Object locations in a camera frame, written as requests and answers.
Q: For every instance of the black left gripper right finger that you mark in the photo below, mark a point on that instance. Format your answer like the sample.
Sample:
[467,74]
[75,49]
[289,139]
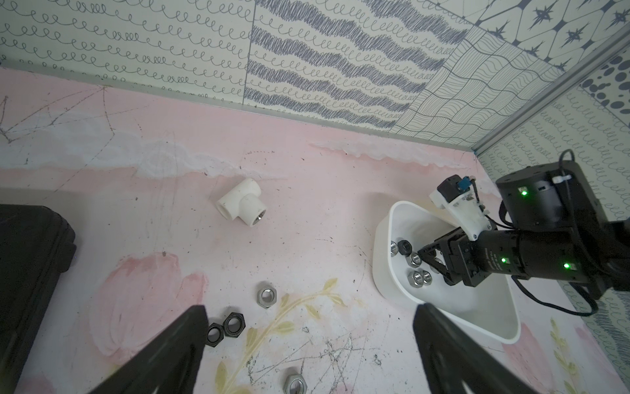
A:
[454,363]

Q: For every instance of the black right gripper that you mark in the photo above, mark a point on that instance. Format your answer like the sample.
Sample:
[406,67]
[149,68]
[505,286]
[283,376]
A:
[457,252]

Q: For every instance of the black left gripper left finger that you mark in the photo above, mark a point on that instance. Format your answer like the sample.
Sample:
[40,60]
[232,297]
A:
[168,364]

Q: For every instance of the silver nut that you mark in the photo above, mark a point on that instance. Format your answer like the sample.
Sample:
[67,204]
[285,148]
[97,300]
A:
[427,278]
[295,384]
[414,260]
[416,279]
[394,250]
[266,296]

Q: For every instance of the black nut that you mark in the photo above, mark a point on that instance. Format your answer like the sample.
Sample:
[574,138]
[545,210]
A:
[405,248]
[234,324]
[215,335]

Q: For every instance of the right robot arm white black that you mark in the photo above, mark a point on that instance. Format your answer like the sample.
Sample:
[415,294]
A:
[550,226]

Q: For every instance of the white pipe tee fitting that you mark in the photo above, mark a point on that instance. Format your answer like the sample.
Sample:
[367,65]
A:
[243,202]

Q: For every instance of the black plastic tool case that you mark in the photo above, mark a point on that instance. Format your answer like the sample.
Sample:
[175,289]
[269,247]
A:
[37,246]

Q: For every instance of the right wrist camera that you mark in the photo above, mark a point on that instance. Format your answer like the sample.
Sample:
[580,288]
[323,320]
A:
[460,198]

